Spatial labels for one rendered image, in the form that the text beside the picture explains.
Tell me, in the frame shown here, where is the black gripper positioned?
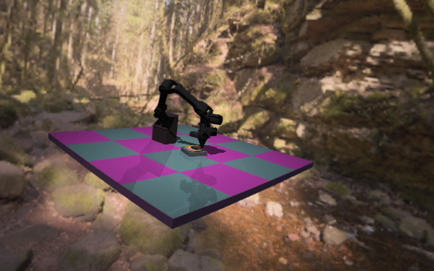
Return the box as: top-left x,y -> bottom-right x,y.
189,122 -> 211,148

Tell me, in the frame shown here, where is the orange round plate with holes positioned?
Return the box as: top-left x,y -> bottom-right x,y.
186,145 -> 203,151

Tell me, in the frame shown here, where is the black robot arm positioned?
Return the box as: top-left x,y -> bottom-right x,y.
153,79 -> 223,136

